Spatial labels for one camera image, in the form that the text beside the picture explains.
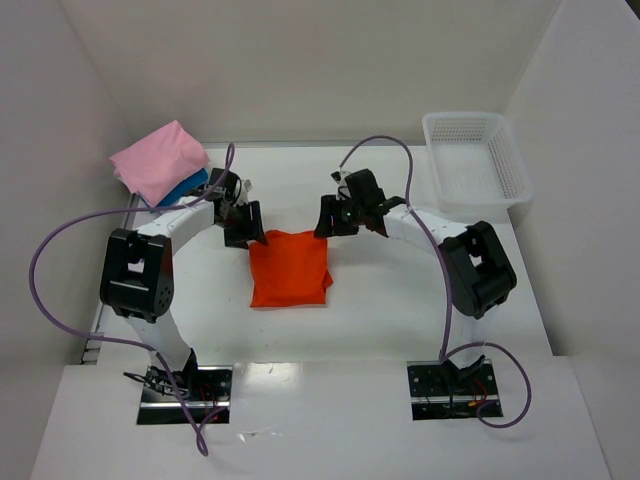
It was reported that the orange t shirt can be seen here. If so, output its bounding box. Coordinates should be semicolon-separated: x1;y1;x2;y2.
249;230;333;308

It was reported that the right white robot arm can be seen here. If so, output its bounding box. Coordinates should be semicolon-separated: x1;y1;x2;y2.
314;169;517;389

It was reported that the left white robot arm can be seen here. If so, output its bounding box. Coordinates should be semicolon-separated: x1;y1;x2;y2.
99;168;267;395

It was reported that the blue folded t shirt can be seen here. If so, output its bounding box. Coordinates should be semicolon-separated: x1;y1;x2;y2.
139;168;208;212

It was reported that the pink folded t shirt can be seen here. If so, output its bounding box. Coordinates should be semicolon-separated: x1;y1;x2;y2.
109;120;209;207

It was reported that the white plastic basket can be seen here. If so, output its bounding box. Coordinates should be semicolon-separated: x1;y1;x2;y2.
422;112;533;216

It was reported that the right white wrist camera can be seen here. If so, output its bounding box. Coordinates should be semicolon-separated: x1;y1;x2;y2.
330;170;350;196

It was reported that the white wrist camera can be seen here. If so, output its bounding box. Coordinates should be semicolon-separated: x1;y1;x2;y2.
234;179;252;205
330;170;350;196

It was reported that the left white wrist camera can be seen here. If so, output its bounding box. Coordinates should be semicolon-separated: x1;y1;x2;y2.
234;179;252;205

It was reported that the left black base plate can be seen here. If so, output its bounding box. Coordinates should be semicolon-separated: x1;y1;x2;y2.
126;366;233;426

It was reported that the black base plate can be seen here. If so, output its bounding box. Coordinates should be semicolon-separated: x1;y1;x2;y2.
407;356;503;421
126;366;233;426

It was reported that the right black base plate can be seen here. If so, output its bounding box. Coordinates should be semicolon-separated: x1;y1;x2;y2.
407;356;503;421

